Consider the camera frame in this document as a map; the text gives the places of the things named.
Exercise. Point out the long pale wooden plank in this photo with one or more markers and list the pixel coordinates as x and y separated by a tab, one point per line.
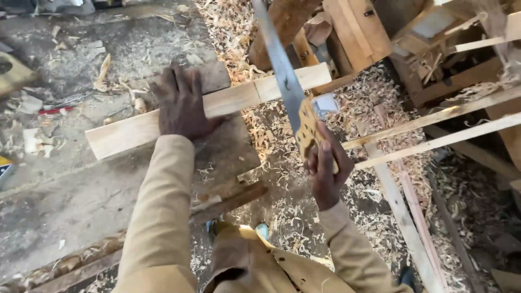
232	101

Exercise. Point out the person's blue shoe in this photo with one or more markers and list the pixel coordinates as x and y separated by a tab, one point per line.
262	231

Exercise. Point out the person's tan coat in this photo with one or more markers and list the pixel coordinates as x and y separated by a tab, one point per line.
260	268

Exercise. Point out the light wooden box panel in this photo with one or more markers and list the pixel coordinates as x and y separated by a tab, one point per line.
356	28

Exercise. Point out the person's right fingers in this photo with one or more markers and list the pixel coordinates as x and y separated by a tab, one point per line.
314	160

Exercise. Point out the blue and yellow packet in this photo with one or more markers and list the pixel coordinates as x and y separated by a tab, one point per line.
5	167

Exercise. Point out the brown wooden bench rail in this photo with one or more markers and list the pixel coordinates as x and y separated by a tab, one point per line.
228	201

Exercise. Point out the wooden frame with offcuts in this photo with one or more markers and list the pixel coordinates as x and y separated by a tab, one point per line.
456	53

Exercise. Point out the person's right hand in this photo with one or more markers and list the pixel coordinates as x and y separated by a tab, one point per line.
331	175

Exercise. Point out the reddish wooden strip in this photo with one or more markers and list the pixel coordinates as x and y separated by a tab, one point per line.
419	219

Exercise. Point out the thin pale wooden slat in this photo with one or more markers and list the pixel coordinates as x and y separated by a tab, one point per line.
447	140
443	114

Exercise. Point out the white plastic scrap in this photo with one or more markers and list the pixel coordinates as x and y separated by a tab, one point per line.
325	105

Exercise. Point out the thick brown wooden log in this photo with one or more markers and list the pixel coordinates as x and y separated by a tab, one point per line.
276	28

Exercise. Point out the dark wooden block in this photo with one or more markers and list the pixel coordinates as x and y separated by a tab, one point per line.
215	76

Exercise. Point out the yellow wooden tool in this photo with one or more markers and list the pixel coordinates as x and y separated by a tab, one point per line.
12	73

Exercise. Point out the grey weathered wooden plank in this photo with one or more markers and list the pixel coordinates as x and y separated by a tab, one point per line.
403	219

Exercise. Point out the red pencil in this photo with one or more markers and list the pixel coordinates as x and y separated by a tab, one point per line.
55	110

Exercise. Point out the heap of wood shavings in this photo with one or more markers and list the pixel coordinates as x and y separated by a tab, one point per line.
366	93

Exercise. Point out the person's left hand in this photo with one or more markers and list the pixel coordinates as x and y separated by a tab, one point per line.
181	110

